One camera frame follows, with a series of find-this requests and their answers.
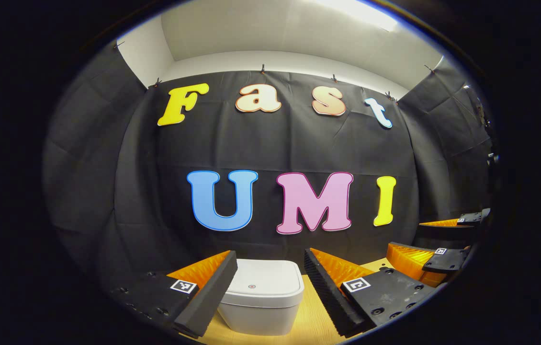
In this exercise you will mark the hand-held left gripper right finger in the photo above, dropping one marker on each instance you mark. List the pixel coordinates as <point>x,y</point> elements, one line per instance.
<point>325,294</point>

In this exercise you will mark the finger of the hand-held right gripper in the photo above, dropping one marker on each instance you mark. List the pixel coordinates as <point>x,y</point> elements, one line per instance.
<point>447,223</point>
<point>407,258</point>

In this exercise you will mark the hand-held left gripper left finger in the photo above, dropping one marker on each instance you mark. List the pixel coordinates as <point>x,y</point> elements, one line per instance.
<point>213,294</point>

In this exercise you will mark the white desktop garbage bin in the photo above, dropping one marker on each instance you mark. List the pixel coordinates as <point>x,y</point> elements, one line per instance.
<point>261,292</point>

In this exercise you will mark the wooden desktop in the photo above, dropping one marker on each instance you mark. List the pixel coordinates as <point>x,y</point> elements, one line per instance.
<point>309,321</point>

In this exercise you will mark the black backdrop cloth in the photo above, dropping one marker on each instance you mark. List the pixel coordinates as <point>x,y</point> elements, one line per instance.
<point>275,143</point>

